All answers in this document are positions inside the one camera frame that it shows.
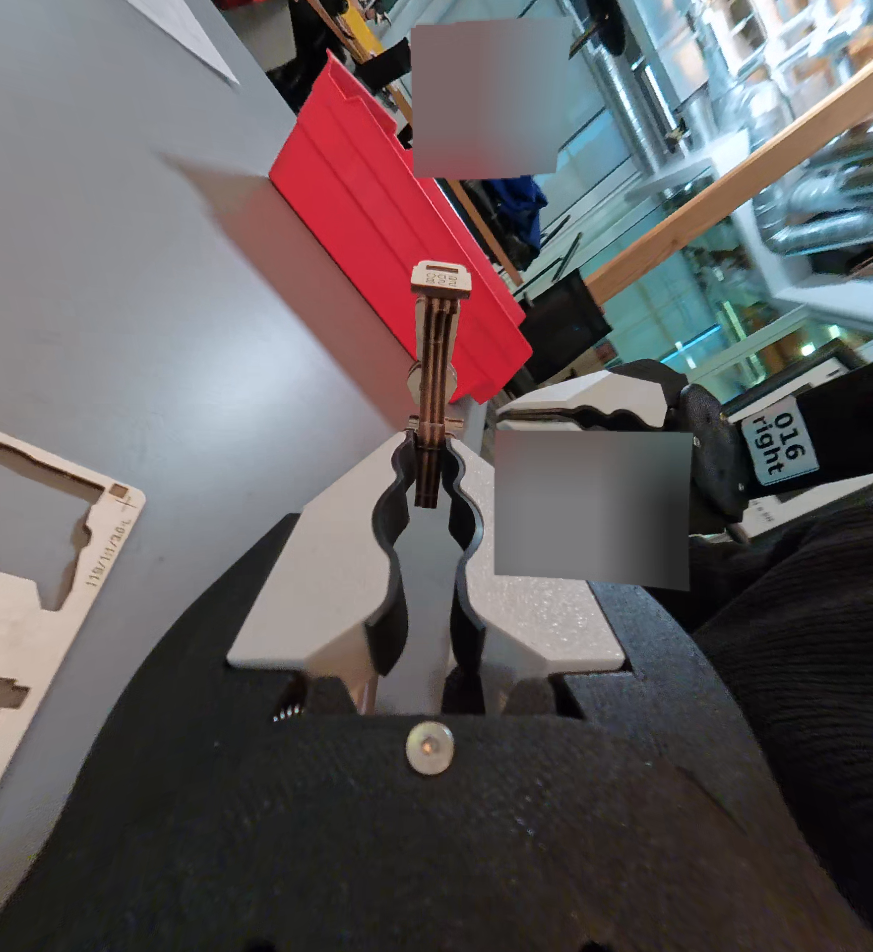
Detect laser-cut wooden sheet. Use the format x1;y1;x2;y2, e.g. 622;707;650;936
0;415;146;849

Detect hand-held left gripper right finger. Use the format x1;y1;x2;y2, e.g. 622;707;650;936
440;435;628;716

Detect grey desk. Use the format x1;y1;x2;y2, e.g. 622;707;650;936
0;0;497;938

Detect blue jacket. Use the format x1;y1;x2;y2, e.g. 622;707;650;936
492;177;549;251

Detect red plastic bin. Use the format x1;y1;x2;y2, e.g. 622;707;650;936
269;51;534;406

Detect layered wooden model part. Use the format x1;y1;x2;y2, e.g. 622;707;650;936
407;260;473;508

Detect silver ventilation ducts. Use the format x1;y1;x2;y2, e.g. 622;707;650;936
764;160;873;257

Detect framed black-white marker sign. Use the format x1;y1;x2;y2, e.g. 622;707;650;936
693;346;873;540

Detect white printed paper sheet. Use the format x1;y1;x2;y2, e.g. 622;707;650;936
127;0;241;86

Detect wooden beam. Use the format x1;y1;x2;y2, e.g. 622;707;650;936
585;37;873;306

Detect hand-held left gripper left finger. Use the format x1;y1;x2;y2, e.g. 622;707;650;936
227;433;417;716

